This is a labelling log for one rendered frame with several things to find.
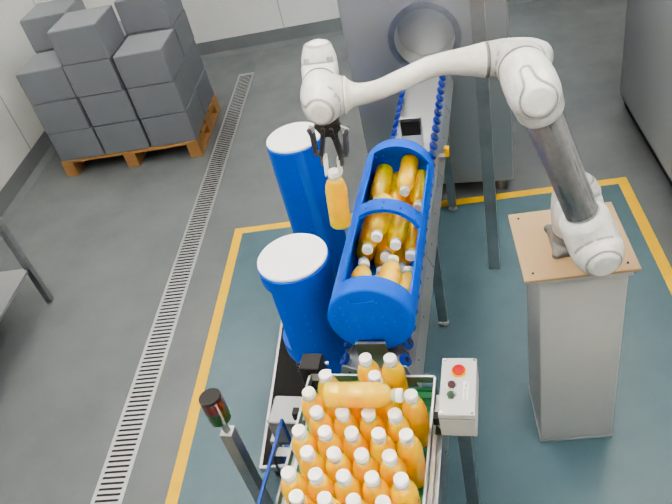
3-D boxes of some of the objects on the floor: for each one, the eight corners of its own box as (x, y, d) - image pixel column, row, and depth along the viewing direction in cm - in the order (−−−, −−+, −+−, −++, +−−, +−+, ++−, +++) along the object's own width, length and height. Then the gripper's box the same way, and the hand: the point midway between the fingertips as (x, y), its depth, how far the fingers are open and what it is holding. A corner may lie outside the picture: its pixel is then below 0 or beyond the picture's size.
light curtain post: (499, 261, 382) (481, -45, 275) (499, 268, 378) (481, -40, 270) (488, 262, 384) (466, -43, 276) (488, 269, 379) (466, -38, 272)
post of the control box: (487, 558, 259) (468, 401, 196) (486, 568, 256) (467, 412, 193) (476, 557, 260) (454, 400, 197) (476, 567, 257) (453, 412, 194)
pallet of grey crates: (220, 108, 605) (174, -25, 530) (203, 156, 545) (148, 13, 469) (98, 128, 625) (37, 2, 550) (68, 176, 564) (-6, 43, 489)
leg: (449, 319, 357) (437, 228, 317) (449, 327, 352) (436, 236, 313) (438, 319, 358) (425, 228, 319) (437, 327, 354) (424, 236, 314)
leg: (457, 206, 428) (448, 120, 389) (457, 211, 424) (448, 126, 384) (448, 206, 430) (438, 121, 390) (448, 212, 426) (438, 126, 386)
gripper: (355, 103, 201) (361, 168, 217) (301, 102, 205) (311, 166, 221) (350, 115, 196) (357, 182, 211) (295, 115, 200) (306, 180, 215)
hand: (332, 165), depth 214 cm, fingers closed on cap, 4 cm apart
